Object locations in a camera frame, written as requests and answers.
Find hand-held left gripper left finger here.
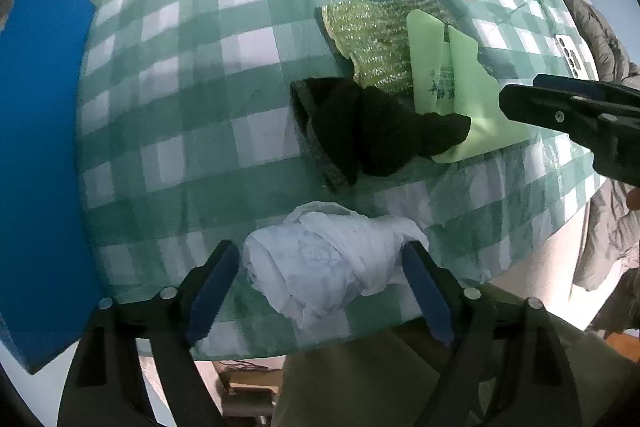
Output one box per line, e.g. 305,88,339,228
57,239,241,427

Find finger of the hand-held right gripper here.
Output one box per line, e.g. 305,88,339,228
532,74,640,108
499,84,640,148

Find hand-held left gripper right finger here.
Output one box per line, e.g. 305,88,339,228
401,241,583,427

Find white patterned cloth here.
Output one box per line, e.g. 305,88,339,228
242,202,431,333

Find black sock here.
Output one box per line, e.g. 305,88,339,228
290,77,472,192

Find blue-edged cardboard box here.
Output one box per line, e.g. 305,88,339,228
0,0,106,375

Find white smartphone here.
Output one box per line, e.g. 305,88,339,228
554,33,598,80

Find light green paper packet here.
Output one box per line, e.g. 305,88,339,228
406,9,531,165

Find person's olive trousers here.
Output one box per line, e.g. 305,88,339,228
272,282,640,427

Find green glittery scouring cloth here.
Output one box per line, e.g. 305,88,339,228
320,0,453,95

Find green checkered tablecloth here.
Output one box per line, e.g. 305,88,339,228
75,0,601,363

